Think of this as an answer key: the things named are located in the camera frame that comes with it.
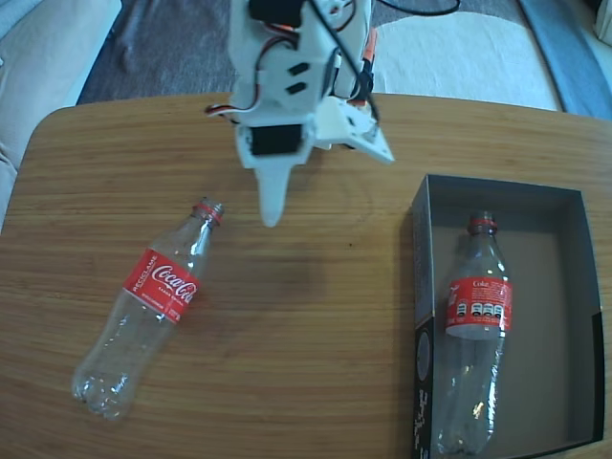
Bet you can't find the clear bottle Coca-Cola script label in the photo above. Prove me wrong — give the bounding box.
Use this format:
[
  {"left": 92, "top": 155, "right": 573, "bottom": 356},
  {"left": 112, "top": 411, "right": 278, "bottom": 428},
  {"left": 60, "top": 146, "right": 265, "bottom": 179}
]
[{"left": 71, "top": 195, "right": 226, "bottom": 422}]

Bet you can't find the clear bottle Coke nutrition label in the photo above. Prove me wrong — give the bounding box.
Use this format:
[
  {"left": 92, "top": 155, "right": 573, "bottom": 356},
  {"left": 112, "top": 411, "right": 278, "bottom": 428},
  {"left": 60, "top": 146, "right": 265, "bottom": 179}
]
[{"left": 435, "top": 209, "right": 515, "bottom": 455}]

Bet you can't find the grey cardboard box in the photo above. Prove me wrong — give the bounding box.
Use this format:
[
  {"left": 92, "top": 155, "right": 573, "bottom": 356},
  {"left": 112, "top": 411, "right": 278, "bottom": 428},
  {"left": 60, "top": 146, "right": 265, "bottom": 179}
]
[{"left": 410, "top": 173, "right": 603, "bottom": 459}]

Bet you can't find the orange and black clamp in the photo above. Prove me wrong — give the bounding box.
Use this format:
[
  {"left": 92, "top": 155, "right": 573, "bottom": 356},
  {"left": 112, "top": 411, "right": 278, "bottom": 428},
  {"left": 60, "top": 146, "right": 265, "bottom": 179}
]
[{"left": 357, "top": 26, "right": 380, "bottom": 99}]

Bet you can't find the dark grey rug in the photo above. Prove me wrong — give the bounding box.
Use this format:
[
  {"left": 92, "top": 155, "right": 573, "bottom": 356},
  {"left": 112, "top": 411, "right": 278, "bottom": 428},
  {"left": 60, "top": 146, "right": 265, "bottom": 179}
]
[{"left": 76, "top": 0, "right": 527, "bottom": 104}]

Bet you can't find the beige sofa cushion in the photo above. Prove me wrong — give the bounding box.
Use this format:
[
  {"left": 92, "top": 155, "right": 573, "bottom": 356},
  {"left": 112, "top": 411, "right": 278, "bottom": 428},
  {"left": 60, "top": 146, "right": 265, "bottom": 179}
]
[{"left": 0, "top": 0, "right": 123, "bottom": 235}]

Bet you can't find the blue grey mat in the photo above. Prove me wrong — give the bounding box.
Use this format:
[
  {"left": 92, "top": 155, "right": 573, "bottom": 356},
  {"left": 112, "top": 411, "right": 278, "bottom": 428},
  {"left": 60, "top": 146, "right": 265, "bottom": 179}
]
[{"left": 518, "top": 0, "right": 612, "bottom": 120}]

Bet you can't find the pale beige furniture piece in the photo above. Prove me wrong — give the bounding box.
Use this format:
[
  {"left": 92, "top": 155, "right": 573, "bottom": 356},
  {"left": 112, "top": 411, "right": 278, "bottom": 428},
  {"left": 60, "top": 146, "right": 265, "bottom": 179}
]
[{"left": 591, "top": 0, "right": 612, "bottom": 48}]

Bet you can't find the black camera cable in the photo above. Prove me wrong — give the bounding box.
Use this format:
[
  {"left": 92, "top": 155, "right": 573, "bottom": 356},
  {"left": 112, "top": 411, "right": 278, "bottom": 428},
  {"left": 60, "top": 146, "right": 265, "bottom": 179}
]
[{"left": 305, "top": 0, "right": 461, "bottom": 123}]

